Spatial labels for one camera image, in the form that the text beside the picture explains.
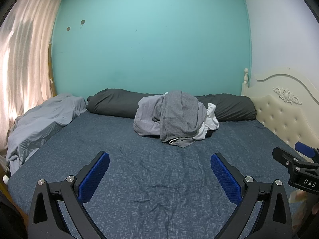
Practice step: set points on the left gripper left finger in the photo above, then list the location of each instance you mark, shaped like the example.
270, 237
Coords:
45, 217

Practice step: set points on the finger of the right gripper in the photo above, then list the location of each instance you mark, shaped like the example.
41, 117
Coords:
305, 150
285, 158

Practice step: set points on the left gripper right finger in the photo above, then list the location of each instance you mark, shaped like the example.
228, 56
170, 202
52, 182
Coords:
274, 217

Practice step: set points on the grey sweatshirt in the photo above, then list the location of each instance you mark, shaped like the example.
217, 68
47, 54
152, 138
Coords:
181, 116

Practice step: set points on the person's right hand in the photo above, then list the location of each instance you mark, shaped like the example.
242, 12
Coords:
308, 205

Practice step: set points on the cream tufted headboard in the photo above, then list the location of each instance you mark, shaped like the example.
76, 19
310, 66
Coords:
286, 103

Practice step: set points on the light grey blanket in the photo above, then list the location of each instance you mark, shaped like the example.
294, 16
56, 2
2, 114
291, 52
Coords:
34, 128

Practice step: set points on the white garment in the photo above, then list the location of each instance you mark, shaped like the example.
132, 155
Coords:
210, 123

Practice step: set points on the dark blue bed sheet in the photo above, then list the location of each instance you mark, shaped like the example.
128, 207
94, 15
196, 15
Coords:
152, 189

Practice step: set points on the long dark grey pillow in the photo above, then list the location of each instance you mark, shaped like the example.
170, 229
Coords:
122, 103

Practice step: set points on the light lilac-grey garment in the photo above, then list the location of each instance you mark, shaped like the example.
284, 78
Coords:
143, 121

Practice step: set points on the beige curtain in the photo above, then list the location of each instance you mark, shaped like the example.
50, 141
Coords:
25, 36

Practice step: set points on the wooden window frame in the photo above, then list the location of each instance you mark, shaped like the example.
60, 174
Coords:
52, 82

